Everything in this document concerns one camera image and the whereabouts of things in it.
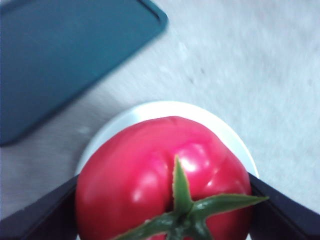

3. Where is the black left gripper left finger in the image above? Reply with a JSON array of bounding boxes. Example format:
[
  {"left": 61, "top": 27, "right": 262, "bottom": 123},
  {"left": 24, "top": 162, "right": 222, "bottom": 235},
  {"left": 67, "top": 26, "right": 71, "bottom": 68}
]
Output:
[{"left": 0, "top": 173, "right": 81, "bottom": 240}]

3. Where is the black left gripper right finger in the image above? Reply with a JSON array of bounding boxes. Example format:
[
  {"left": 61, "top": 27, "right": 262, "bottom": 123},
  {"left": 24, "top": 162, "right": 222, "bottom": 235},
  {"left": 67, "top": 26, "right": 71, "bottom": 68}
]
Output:
[{"left": 246, "top": 171, "right": 320, "bottom": 240}]

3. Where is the red tomato with green stem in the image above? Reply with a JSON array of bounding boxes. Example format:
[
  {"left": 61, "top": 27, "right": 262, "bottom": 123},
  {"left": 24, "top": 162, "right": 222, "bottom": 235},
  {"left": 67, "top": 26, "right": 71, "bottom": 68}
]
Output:
[{"left": 74, "top": 115, "right": 270, "bottom": 240}]

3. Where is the grey round plate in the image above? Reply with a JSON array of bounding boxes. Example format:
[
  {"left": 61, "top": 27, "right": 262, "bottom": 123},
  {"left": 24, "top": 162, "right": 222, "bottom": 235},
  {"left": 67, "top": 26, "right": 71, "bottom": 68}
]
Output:
[{"left": 74, "top": 100, "right": 260, "bottom": 180}]

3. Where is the black rectangular tray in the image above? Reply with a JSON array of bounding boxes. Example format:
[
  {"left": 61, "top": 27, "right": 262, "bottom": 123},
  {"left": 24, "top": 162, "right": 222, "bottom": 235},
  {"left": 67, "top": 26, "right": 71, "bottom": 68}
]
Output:
[{"left": 0, "top": 0, "right": 169, "bottom": 147}]

